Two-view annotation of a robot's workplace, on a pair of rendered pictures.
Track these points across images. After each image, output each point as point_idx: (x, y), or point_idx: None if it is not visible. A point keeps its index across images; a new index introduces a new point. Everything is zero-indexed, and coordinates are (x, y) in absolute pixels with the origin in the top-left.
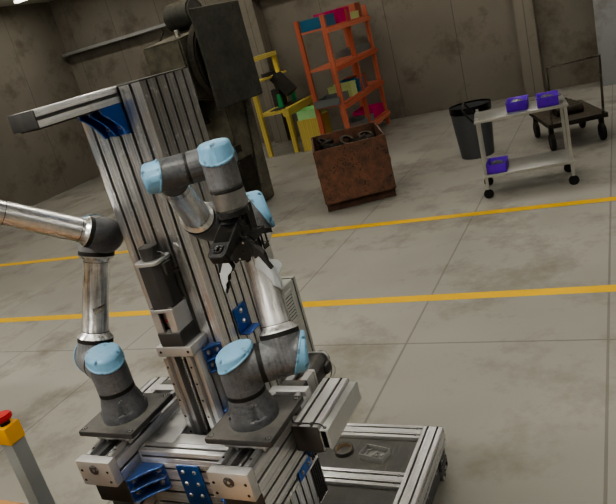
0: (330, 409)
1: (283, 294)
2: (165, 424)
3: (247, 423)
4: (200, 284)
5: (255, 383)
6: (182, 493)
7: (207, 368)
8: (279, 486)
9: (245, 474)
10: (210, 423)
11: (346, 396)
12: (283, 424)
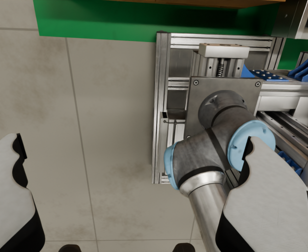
0: (167, 141)
1: (199, 231)
2: None
3: (221, 94)
4: None
5: (217, 123)
6: (276, 74)
7: (287, 153)
8: (192, 75)
9: (208, 46)
10: (268, 116)
11: (159, 156)
12: (188, 103)
